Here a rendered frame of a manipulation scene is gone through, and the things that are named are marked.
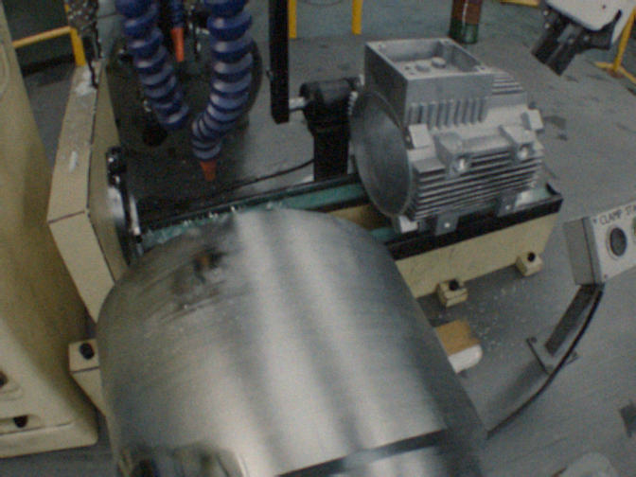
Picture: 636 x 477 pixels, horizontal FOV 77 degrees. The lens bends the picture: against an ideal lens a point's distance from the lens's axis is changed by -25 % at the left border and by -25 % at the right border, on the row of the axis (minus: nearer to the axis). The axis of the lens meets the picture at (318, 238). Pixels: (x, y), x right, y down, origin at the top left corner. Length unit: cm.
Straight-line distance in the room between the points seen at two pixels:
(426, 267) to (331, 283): 42
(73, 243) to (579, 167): 101
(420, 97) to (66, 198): 36
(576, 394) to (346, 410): 54
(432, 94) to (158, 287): 35
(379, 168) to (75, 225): 44
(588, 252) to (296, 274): 33
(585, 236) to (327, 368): 34
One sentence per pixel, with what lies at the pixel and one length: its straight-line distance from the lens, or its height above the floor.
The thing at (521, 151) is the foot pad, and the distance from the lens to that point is 61.
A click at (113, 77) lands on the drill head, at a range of 71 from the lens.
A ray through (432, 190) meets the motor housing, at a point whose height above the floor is 103.
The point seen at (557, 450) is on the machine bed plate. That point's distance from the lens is 68.
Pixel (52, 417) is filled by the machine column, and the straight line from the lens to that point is 58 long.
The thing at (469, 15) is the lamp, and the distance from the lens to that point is 94.
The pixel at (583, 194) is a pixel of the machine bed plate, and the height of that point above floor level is 80.
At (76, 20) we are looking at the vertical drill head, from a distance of 41.
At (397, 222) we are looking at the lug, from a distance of 61.
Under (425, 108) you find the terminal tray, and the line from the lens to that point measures 53.
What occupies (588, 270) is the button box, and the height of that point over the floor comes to 104.
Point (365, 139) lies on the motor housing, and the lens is 68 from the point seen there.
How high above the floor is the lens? 137
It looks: 46 degrees down
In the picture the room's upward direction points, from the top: 1 degrees clockwise
